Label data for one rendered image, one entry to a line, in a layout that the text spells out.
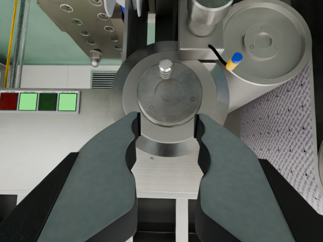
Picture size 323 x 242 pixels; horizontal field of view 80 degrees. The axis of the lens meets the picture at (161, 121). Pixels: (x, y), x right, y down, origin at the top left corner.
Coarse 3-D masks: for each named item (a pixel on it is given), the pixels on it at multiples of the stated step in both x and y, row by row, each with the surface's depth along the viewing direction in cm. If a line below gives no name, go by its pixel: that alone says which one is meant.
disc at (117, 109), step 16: (144, 48) 25; (160, 48) 25; (176, 48) 25; (128, 64) 25; (208, 64) 24; (224, 80) 24; (112, 96) 24; (224, 96) 24; (112, 112) 24; (224, 112) 24; (144, 144) 23; (160, 144) 23; (176, 144) 23; (192, 144) 23
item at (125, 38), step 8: (128, 0) 27; (128, 8) 27; (128, 16) 27; (136, 16) 33; (128, 24) 27; (136, 24) 34; (144, 24) 45; (128, 32) 27; (136, 32) 34; (144, 32) 45; (128, 40) 27; (136, 40) 34; (144, 40) 45; (128, 48) 27; (136, 48) 34; (128, 56) 27
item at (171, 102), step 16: (176, 64) 22; (144, 80) 22; (160, 80) 22; (176, 80) 22; (192, 80) 22; (144, 96) 22; (160, 96) 22; (176, 96) 22; (192, 96) 22; (144, 112) 22; (160, 112) 22; (176, 112) 22; (192, 112) 22
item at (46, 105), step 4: (40, 96) 58; (44, 96) 58; (48, 96) 58; (52, 96) 58; (56, 96) 58; (40, 100) 58; (44, 100) 58; (48, 100) 58; (52, 100) 58; (40, 104) 58; (44, 104) 58; (48, 104) 58; (52, 104) 58; (40, 108) 58; (44, 108) 58; (48, 108) 58; (52, 108) 58
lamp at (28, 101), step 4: (24, 96) 58; (28, 96) 58; (32, 96) 58; (36, 96) 58; (20, 100) 58; (24, 100) 58; (28, 100) 58; (32, 100) 58; (36, 100) 58; (20, 104) 58; (24, 104) 58; (28, 104) 58; (32, 104) 58; (20, 108) 58; (24, 108) 58; (28, 108) 58; (32, 108) 58
